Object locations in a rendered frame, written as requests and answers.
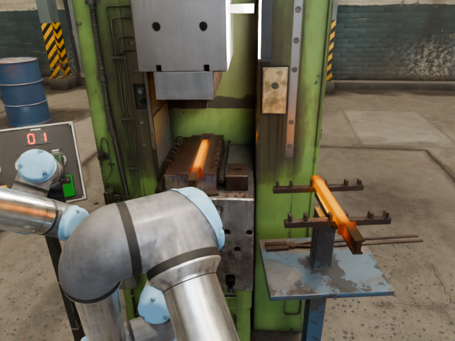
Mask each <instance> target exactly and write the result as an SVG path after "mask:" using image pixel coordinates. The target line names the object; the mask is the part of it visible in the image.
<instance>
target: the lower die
mask: <svg viewBox="0 0 455 341"><path fill-rule="evenodd" d="M204 135H211V138H210V141H209V144H208V148H207V151H206V154H205V157H204V161H203V163H202V177H199V179H198V183H197V186H196V188H198V189H199V190H201V191H206V190H214V189H217V185H218V182H217V178H218V174H219V167H218V166H217V165H214V166H213V167H212V168H211V165H212V161H213V160H214V159H213V156H214V152H215V148H216V144H217V140H218V139H223V140H224V137H223V135H214V133H203V134H202V135H192V136H191V137H184V141H183V139H182V140H181V141H182V144H183V145H181V142H180V146H181V149H179V146H178V150H179V152H178V153H177V150H176V154H177V157H175V154H174V156H173V157H174V158H175V161H173V159H172V160H171V161H172V163H173V166H171V163H170V164H169V166H168V168H167V170H166V172H165V174H164V179H165V190H170V189H181V188H185V187H188V185H189V182H188V178H189V176H190V172H189V168H190V167H193V165H194V162H195V159H196V156H197V153H198V150H199V147H200V144H201V142H202V139H203V137H204ZM213 164H218V165H219V166H220V162H219V161H218V160H215V161H214V162H213Z"/></svg>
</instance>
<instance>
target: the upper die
mask: <svg viewBox="0 0 455 341"><path fill-rule="evenodd" d="M221 78H222V71H209V65H208V66H207V68H206V69H205V71H202V72H162V70H161V69H160V70H158V71H157V72H154V86H155V92H156V99H214V97H215V94H216V92H217V89H218V86H219V84H220V81H221Z"/></svg>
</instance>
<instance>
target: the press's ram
mask: <svg viewBox="0 0 455 341"><path fill-rule="evenodd" d="M130 2H131V13H132V18H133V29H134V35H135V46H136V52H137V63H138V69H139V72H157V71H158V70H160V69H161V70H162V72H202V71H205V69H206V68H207V66H208V65H209V71H228V68H229V65H230V62H231V59H232V56H233V53H234V46H233V14H243V13H254V4H253V3H252V4H233V0H130Z"/></svg>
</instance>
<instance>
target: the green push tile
mask: <svg viewBox="0 0 455 341"><path fill-rule="evenodd" d="M66 177H70V178H71V183H69V184H66V185H63V189H64V195H65V198H68V197H73V196H76V194H75V190H74V182H73V178H72V175H66Z"/></svg>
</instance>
